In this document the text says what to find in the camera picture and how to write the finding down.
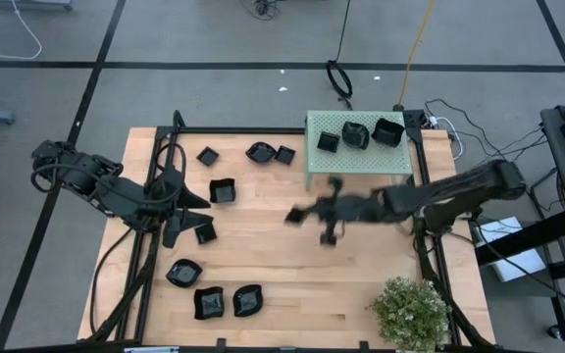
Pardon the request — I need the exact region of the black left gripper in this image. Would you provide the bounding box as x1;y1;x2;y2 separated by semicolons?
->
139;169;214;249

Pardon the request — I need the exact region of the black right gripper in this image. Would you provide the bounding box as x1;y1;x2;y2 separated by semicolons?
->
306;176;391;246

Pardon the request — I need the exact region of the black small square mini plate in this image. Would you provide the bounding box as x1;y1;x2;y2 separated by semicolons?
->
194;223;218;245
274;145;297;166
317;130;341;154
196;146;221;168

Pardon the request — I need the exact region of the black deep square mini plate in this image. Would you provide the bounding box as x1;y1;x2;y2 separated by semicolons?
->
284;205;309;227
208;177;237;205
371;118;406;148

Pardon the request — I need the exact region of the black leaf-shaped mini plate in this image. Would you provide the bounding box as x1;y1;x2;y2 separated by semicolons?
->
245;141;278;165
165;258;204;289

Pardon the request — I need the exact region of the black wavy square mini plate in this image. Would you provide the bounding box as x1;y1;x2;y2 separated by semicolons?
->
193;286;226;321
341;121;371;150
232;283;265;318

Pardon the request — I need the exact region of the pale green perforated metal shelf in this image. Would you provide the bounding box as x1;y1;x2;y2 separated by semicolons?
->
304;110;415;191

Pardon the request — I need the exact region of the potted plant with white flowers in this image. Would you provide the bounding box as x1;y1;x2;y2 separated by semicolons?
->
367;276;453;353

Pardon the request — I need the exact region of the white label plate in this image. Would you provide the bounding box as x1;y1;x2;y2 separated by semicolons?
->
123;345;180;353

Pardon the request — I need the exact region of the white box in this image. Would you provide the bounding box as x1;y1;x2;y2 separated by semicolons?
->
476;215;548;283

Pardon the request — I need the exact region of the black desk beam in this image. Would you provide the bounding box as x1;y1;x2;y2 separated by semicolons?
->
473;209;565;267

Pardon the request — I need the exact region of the grey cart base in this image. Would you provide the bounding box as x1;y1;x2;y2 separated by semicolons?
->
0;0;75;12

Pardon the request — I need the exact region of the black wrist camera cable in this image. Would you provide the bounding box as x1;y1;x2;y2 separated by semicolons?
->
154;141;188;197

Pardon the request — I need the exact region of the black aluminium table frame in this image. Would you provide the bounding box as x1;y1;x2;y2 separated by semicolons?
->
85;110;497;353

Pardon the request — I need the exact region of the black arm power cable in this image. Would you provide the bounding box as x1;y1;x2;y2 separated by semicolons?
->
88;226;136;339

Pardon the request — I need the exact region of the white power cable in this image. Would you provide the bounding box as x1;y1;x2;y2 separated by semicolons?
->
429;116;464;162

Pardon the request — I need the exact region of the yellow hanging cable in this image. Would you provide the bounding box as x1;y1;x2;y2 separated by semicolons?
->
398;0;437;110

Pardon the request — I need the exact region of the black hanging cable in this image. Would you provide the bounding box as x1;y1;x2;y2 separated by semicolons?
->
325;0;355;110

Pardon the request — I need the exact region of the black floor cable bundle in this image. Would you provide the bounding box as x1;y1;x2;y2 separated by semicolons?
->
240;0;283;22

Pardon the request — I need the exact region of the white floor cable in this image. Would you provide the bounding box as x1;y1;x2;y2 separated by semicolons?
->
0;0;43;61

